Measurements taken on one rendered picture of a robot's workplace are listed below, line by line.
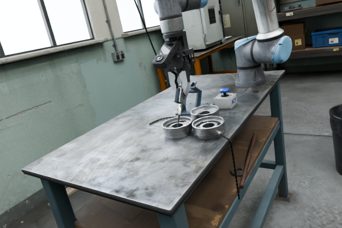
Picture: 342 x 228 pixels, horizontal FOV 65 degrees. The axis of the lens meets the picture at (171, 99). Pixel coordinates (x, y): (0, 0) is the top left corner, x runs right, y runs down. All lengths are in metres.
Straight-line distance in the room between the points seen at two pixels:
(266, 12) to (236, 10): 3.56
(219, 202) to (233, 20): 4.04
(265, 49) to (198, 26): 1.96
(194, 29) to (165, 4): 2.33
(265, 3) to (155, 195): 0.88
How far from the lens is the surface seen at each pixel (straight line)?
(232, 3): 4.80
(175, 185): 0.66
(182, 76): 0.88
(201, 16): 3.14
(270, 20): 1.24
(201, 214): 0.97
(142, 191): 0.68
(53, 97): 2.42
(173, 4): 0.87
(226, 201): 1.00
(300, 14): 4.20
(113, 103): 2.84
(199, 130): 0.84
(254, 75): 1.35
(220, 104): 1.09
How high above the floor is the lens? 1.16
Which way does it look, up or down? 16 degrees down
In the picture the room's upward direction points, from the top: 11 degrees counter-clockwise
